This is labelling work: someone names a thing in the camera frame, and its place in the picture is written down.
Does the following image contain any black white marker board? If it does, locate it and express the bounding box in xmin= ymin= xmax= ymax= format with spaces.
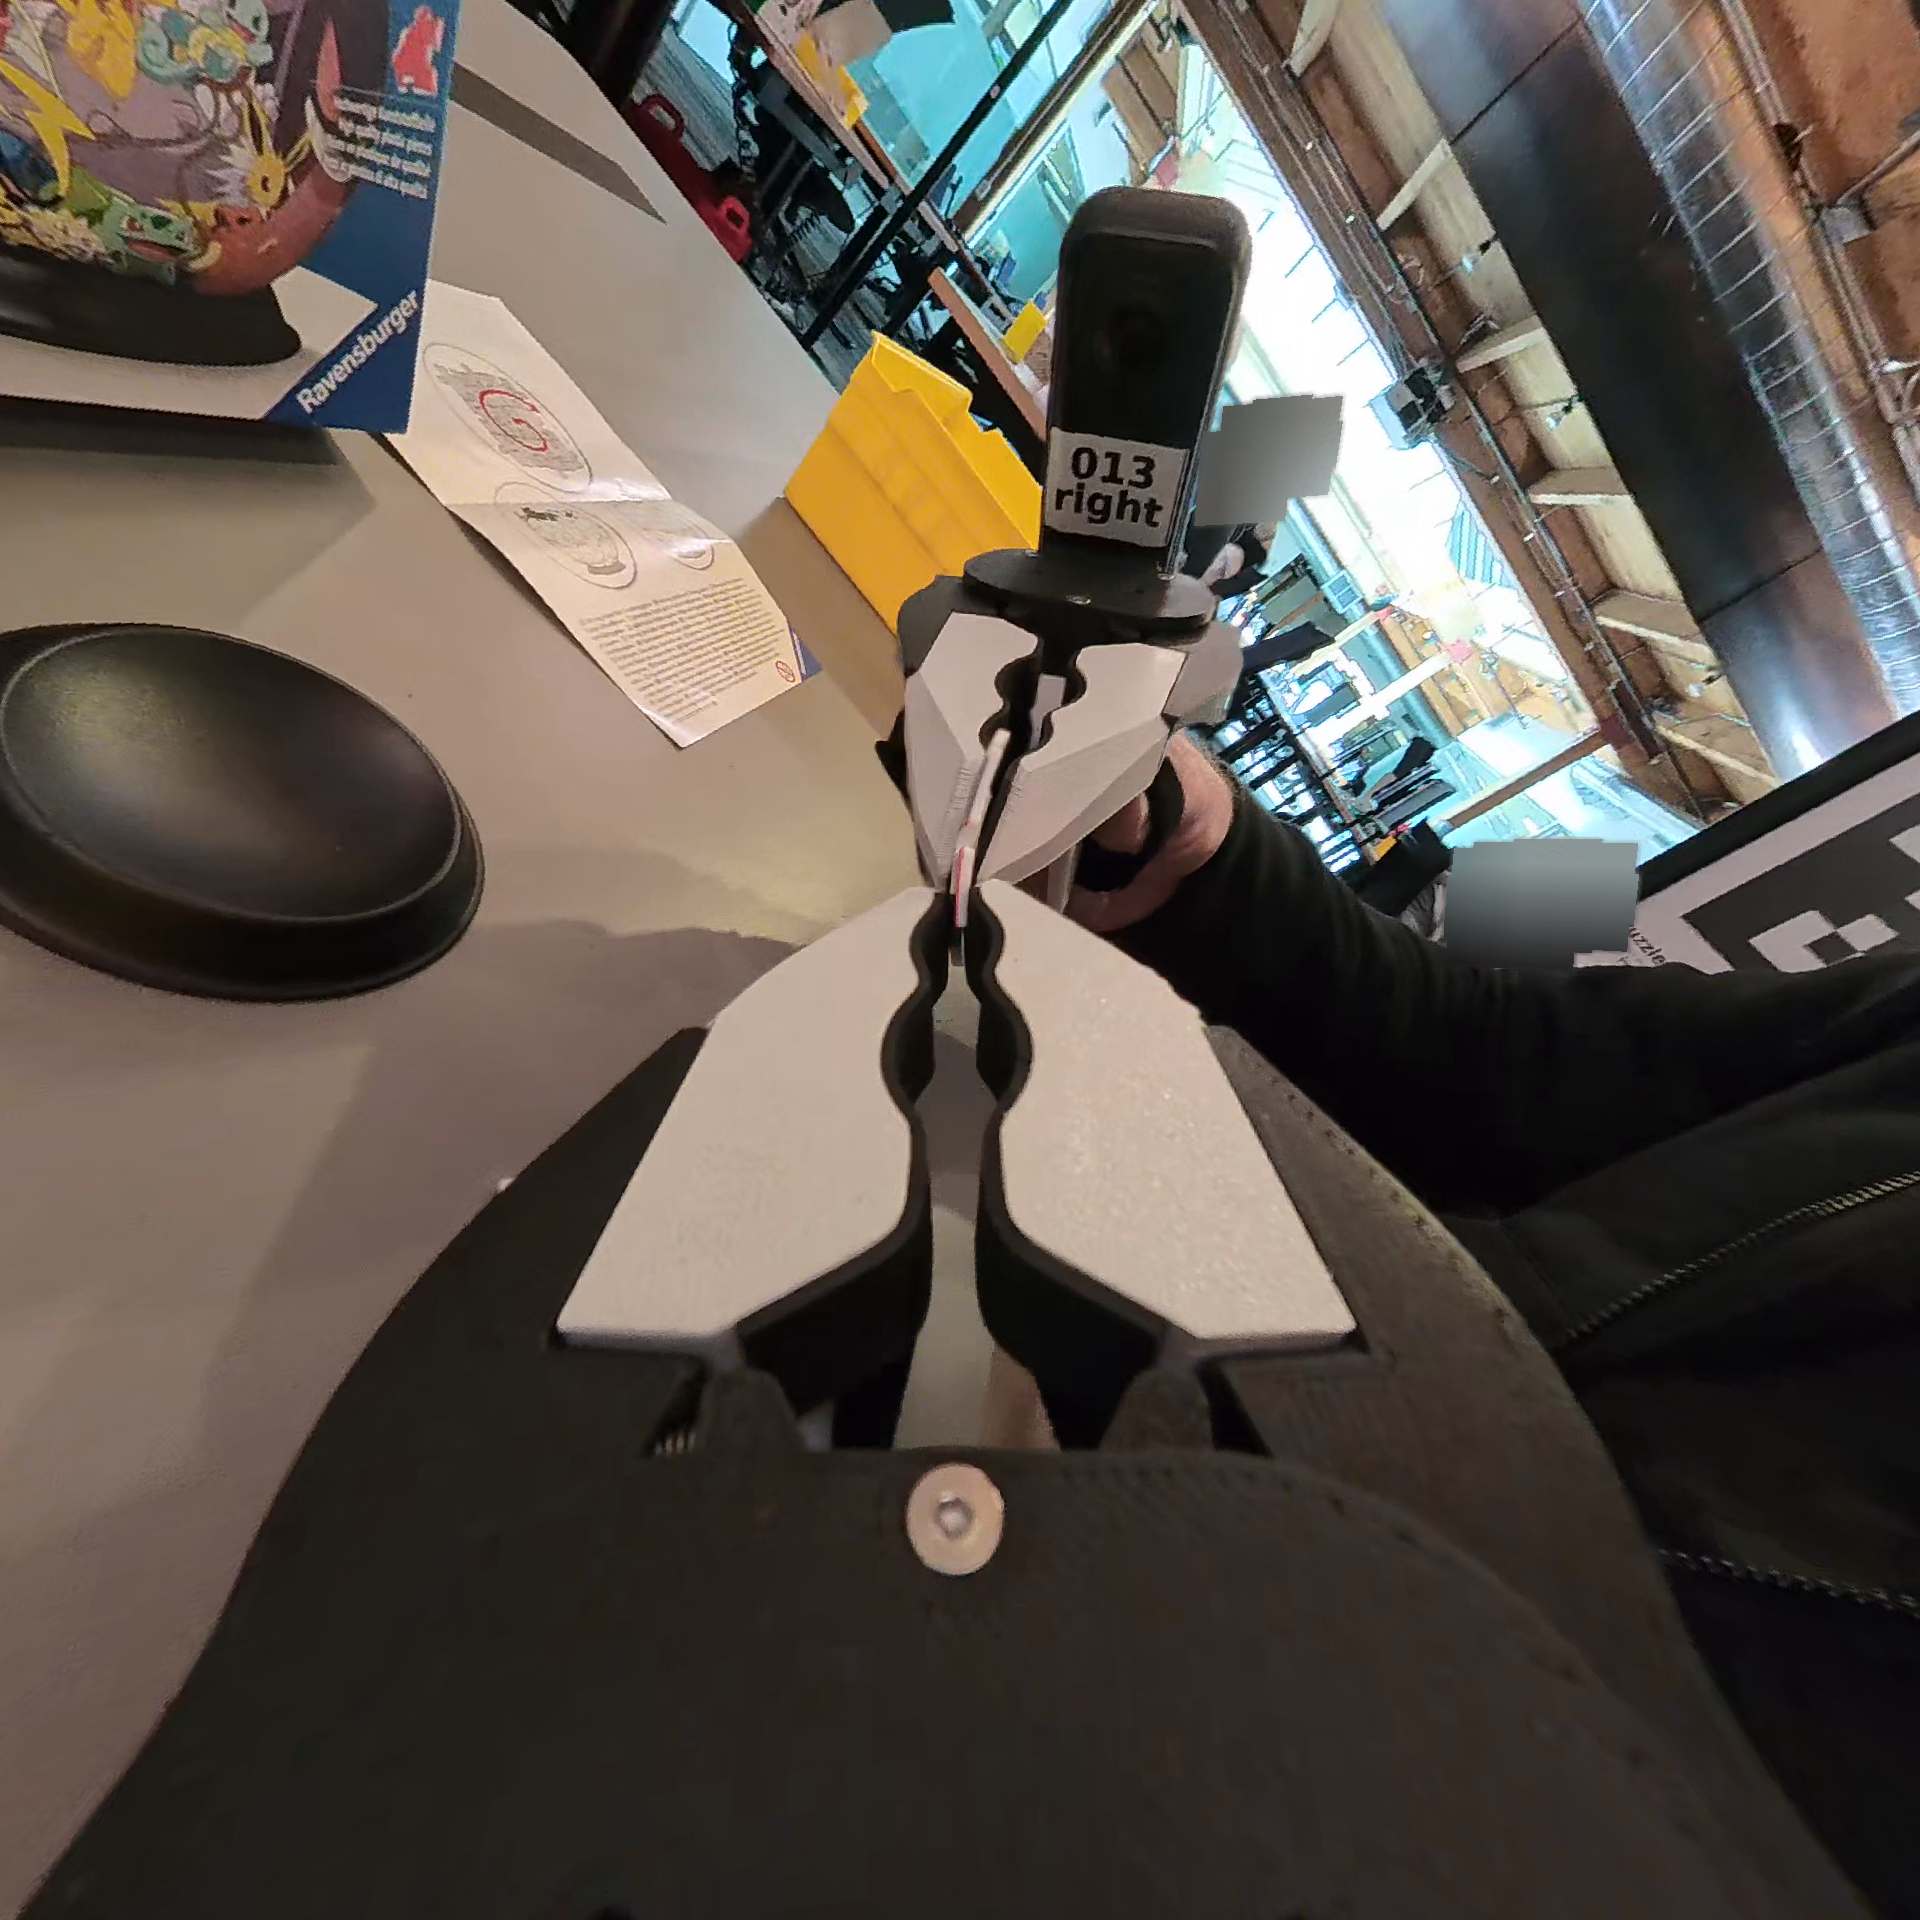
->
xmin=1635 ymin=727 xmax=1920 ymax=975

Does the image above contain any person's right forearm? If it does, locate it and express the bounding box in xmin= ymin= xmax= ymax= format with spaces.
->
xmin=1117 ymin=780 xmax=1920 ymax=1216

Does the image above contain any red canister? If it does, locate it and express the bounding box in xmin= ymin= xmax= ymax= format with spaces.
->
xmin=627 ymin=94 xmax=753 ymax=253

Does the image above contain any black round display stand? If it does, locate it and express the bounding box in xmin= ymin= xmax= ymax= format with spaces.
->
xmin=0 ymin=622 xmax=486 ymax=1003

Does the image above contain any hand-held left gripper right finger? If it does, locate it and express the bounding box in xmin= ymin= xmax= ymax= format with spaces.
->
xmin=965 ymin=879 xmax=1360 ymax=1454

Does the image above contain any person's right hand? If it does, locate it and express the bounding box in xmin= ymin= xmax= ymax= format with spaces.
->
xmin=1067 ymin=731 xmax=1255 ymax=935

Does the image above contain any silver ventilation duct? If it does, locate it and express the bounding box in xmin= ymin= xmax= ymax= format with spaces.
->
xmin=1574 ymin=0 xmax=1920 ymax=782

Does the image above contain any yellow storage bin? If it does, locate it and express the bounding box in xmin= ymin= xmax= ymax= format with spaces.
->
xmin=783 ymin=333 xmax=1052 ymax=639

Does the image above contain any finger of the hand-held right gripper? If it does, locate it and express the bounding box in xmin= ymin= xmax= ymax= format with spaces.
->
xmin=982 ymin=642 xmax=1191 ymax=890
xmin=902 ymin=613 xmax=1039 ymax=890

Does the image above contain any white instruction sheet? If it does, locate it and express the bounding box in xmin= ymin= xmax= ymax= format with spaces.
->
xmin=385 ymin=276 xmax=824 ymax=750

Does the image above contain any colourful puzzle box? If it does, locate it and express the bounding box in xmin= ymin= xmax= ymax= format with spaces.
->
xmin=0 ymin=0 xmax=463 ymax=437

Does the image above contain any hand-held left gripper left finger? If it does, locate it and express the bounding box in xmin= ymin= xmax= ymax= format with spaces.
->
xmin=556 ymin=883 xmax=935 ymax=1448

